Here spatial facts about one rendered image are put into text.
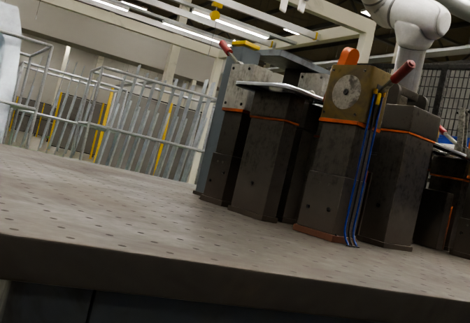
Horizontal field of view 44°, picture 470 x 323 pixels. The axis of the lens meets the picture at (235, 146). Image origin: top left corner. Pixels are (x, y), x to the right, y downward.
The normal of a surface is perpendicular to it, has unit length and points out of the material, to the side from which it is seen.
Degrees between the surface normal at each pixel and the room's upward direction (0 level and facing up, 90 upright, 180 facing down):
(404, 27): 118
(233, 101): 90
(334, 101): 90
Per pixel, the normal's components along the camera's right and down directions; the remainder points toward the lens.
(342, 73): -0.74, -0.20
